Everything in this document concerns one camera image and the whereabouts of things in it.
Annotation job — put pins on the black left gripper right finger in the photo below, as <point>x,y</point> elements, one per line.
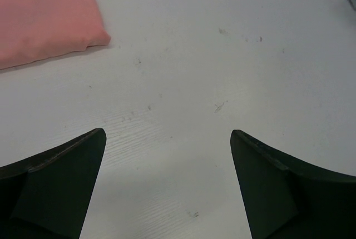
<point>285,197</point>

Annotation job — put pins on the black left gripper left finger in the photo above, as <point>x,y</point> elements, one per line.
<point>47,195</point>

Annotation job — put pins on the folded pink t-shirt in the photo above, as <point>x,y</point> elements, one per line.
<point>33,30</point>

